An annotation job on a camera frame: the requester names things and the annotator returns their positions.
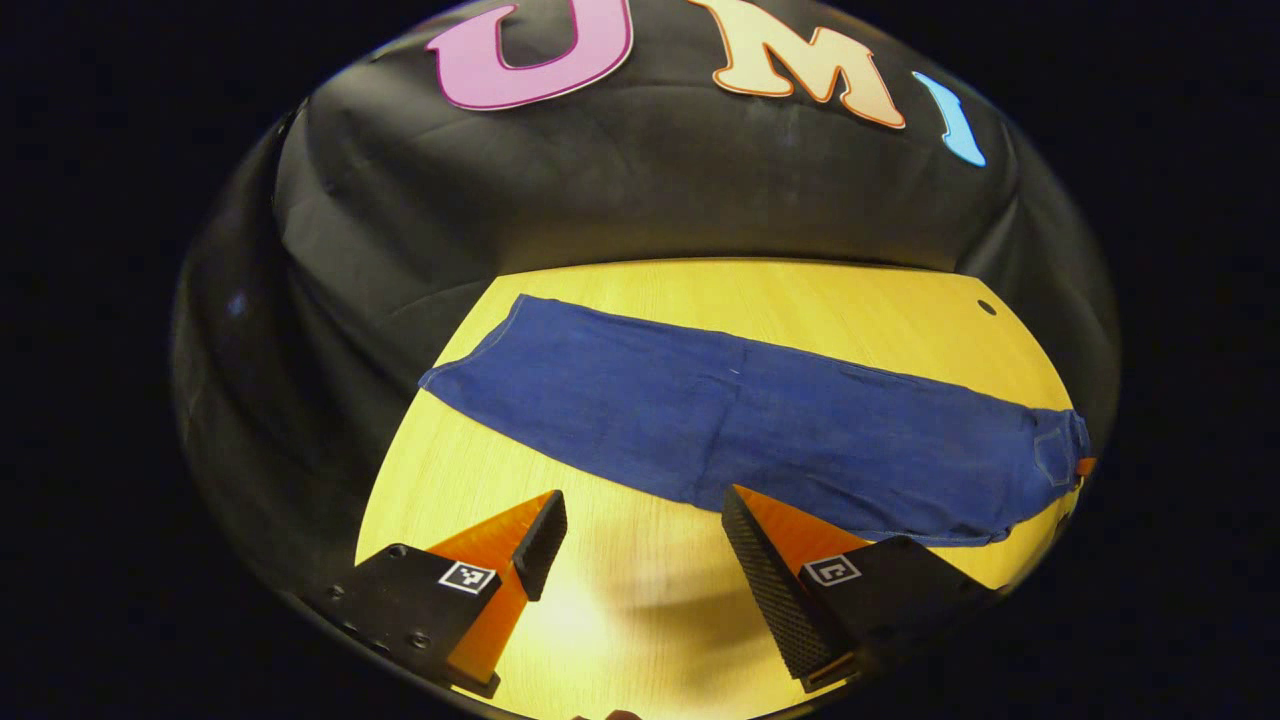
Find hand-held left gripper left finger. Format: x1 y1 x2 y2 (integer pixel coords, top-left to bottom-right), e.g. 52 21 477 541
305 488 569 699

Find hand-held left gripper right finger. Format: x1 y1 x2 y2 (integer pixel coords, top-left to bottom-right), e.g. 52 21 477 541
720 485 1001 694

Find black backdrop cloth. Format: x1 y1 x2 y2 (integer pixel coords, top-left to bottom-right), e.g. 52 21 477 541
170 0 1121 601

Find blue denim jeans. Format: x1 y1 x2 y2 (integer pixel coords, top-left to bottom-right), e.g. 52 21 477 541
418 293 1093 548

